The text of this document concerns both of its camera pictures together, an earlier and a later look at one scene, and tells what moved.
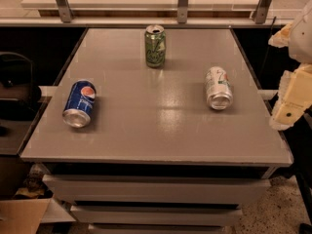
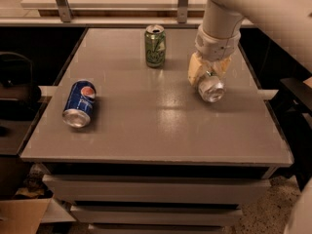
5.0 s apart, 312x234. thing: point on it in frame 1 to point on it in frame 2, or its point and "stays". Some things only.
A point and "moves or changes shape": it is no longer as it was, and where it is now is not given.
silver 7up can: [218, 89] moves or changes shape
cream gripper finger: [294, 97] to [215, 49]
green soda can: [155, 46] stays
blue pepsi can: [79, 104] stays
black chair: [19, 96] stays
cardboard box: [21, 216] stays
